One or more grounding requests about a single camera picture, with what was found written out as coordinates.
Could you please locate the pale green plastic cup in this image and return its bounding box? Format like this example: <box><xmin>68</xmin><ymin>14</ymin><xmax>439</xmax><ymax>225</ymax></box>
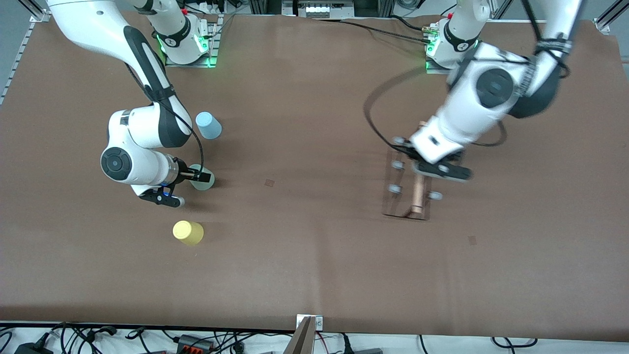
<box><xmin>189</xmin><ymin>164</ymin><xmax>216</xmax><ymax>191</ymax></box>

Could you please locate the black wire cup holder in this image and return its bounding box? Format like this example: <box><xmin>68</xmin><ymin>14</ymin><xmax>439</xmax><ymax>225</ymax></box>
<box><xmin>382</xmin><ymin>125</ymin><xmax>444</xmax><ymax>221</ymax></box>

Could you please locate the yellow plastic cup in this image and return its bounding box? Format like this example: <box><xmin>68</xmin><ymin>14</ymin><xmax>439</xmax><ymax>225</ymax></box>
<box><xmin>172</xmin><ymin>220</ymin><xmax>204</xmax><ymax>246</ymax></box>

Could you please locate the light blue plastic cup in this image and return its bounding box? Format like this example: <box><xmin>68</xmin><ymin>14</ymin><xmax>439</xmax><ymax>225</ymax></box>
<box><xmin>195</xmin><ymin>112</ymin><xmax>223</xmax><ymax>140</ymax></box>

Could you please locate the brown table cover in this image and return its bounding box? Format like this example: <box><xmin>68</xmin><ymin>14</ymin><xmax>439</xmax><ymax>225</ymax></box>
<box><xmin>0</xmin><ymin>11</ymin><xmax>629</xmax><ymax>342</ymax></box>

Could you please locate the white power strip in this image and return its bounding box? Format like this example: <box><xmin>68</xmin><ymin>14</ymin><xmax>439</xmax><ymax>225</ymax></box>
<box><xmin>198</xmin><ymin>0</ymin><xmax>232</xmax><ymax>15</ymax></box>

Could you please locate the black orange connector box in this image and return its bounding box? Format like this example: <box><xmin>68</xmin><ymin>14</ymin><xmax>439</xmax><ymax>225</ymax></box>
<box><xmin>176</xmin><ymin>334</ymin><xmax>215</xmax><ymax>354</ymax></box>

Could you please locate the aluminium corner profile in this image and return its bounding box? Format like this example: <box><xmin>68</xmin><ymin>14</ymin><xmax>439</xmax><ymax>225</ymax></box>
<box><xmin>592</xmin><ymin>10</ymin><xmax>620</xmax><ymax>36</ymax></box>

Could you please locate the black power adapter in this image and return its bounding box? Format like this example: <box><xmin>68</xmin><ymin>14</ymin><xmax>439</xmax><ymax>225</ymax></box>
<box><xmin>14</xmin><ymin>339</ymin><xmax>54</xmax><ymax>354</ymax></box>

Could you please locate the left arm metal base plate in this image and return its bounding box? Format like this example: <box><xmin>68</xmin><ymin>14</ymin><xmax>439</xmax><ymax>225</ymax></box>
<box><xmin>425</xmin><ymin>55</ymin><xmax>478</xmax><ymax>76</ymax></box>

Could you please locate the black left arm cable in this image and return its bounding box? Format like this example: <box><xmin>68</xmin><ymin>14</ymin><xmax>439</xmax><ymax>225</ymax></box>
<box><xmin>363</xmin><ymin>0</ymin><xmax>573</xmax><ymax>150</ymax></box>

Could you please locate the short black table cable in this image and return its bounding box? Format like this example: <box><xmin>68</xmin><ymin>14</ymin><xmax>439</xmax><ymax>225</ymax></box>
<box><xmin>391</xmin><ymin>14</ymin><xmax>433</xmax><ymax>33</ymax></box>

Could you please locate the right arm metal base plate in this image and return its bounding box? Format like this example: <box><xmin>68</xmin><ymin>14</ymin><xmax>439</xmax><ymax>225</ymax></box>
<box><xmin>165</xmin><ymin>14</ymin><xmax>220</xmax><ymax>68</ymax></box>

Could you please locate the long black table cable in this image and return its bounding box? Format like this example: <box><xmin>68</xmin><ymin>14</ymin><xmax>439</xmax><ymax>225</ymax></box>
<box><xmin>314</xmin><ymin>17</ymin><xmax>435</xmax><ymax>45</ymax></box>

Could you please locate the white socket strip on frame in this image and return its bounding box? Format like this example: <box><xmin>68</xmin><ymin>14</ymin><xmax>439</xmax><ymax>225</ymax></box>
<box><xmin>294</xmin><ymin>0</ymin><xmax>355</xmax><ymax>18</ymax></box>

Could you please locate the metal camera bracket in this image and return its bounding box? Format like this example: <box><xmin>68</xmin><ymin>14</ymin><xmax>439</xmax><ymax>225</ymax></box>
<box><xmin>296</xmin><ymin>315</ymin><xmax>324</xmax><ymax>331</ymax></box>

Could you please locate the grey camera support beam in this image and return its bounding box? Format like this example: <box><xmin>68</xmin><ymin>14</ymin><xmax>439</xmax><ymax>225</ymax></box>
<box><xmin>283</xmin><ymin>317</ymin><xmax>316</xmax><ymax>354</ymax></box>

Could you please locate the aluminium edge rail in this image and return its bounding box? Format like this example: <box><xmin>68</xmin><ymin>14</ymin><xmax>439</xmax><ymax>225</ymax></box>
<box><xmin>0</xmin><ymin>0</ymin><xmax>51</xmax><ymax>105</ymax></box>

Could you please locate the black looped floor cable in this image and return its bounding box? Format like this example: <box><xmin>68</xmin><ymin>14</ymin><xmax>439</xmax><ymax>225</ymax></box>
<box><xmin>491</xmin><ymin>336</ymin><xmax>539</xmax><ymax>350</ymax></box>

